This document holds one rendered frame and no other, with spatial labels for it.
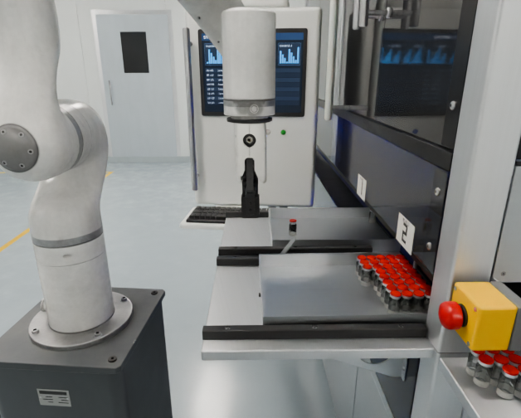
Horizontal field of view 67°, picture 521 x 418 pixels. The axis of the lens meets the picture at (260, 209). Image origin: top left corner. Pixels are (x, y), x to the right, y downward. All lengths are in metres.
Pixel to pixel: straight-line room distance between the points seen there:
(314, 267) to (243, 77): 0.52
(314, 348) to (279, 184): 0.98
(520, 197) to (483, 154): 0.09
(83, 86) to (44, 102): 5.93
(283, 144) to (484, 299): 1.09
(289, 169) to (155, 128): 4.86
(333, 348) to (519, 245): 0.33
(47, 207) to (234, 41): 0.41
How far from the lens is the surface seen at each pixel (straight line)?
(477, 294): 0.65
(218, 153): 1.61
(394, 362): 0.91
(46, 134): 0.66
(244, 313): 0.80
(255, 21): 0.63
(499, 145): 0.65
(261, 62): 0.63
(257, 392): 1.91
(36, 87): 0.69
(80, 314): 0.82
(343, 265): 0.99
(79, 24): 6.60
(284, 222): 1.24
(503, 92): 0.64
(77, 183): 0.79
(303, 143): 1.57
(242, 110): 0.63
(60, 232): 0.75
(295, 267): 0.97
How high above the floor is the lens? 1.33
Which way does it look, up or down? 19 degrees down
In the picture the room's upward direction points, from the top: straight up
